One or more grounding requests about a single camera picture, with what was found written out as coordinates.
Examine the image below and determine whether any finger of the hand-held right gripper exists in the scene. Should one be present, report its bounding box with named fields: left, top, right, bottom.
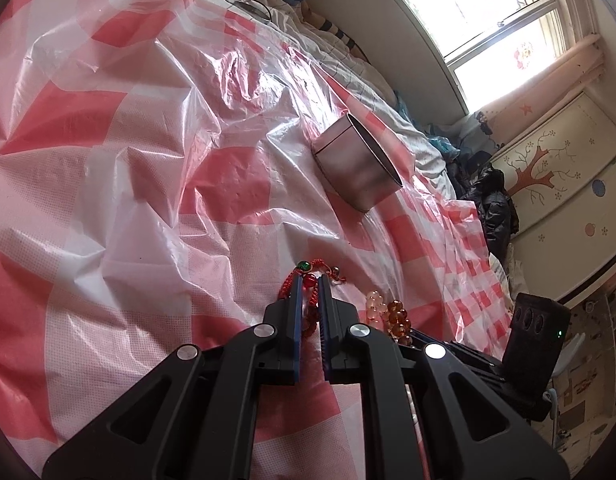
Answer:
left=440, top=340, right=509, bottom=392

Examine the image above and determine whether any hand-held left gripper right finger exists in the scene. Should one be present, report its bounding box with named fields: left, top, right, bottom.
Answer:
left=318, top=275, right=571, bottom=480

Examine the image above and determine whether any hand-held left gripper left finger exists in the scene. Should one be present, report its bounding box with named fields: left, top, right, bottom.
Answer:
left=42, top=277, right=306, bottom=480

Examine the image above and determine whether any red braided cord bracelet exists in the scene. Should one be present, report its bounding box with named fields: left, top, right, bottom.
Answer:
left=278, top=258, right=349, bottom=341

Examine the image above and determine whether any round metal tin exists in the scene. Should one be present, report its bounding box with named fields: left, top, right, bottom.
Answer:
left=311, top=112, right=403, bottom=212

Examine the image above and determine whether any cluttered shelf unit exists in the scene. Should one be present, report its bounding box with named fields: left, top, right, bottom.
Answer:
left=553, top=260, right=616, bottom=461

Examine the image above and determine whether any tree-painted wardrobe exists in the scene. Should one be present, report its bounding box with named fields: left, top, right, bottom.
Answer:
left=488, top=90, right=616, bottom=306

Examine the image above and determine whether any black jacket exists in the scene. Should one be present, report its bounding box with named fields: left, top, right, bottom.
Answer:
left=468, top=165, right=520, bottom=256

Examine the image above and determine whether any blue cloth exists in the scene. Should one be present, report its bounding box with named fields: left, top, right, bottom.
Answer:
left=393, top=92, right=461, bottom=161

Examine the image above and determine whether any pink curtain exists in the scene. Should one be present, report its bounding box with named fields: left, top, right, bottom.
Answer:
left=475, top=35, right=601, bottom=146

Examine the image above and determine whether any red white checkered plastic sheet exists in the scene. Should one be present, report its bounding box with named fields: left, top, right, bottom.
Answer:
left=0, top=0, right=519, bottom=480

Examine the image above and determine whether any striped pillow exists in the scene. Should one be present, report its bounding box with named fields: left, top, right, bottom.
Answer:
left=300, top=2, right=371, bottom=61

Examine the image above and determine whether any round dark disc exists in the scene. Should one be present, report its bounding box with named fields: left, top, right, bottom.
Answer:
left=233, top=1, right=271, bottom=17

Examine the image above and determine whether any window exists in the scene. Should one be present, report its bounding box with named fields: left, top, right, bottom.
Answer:
left=378, top=0, right=596, bottom=116

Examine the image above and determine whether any pale pink bead bracelet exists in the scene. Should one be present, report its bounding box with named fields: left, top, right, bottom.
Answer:
left=365, top=290, right=389, bottom=328

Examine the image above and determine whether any amber bead bracelet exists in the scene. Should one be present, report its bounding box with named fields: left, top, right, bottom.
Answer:
left=385, top=299, right=413, bottom=348

